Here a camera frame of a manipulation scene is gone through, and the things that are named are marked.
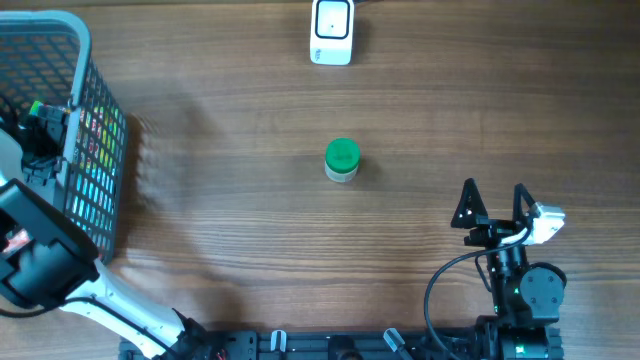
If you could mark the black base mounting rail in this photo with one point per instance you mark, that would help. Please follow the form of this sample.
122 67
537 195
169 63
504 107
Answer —
250 345

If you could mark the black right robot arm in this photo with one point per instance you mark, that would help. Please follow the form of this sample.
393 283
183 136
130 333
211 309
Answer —
526 296

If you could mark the grey mesh shopping basket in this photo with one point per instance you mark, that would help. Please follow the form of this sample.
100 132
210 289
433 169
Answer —
46 57

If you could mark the white barcode scanner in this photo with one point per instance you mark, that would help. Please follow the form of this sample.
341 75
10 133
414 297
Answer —
332 32

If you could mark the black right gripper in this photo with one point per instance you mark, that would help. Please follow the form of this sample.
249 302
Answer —
491 229

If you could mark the green lid plastic jar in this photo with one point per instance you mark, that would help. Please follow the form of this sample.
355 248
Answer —
342 160

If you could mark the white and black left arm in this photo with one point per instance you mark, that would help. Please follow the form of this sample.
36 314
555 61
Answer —
48 263

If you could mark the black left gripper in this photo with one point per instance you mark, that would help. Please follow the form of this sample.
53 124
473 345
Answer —
59 127

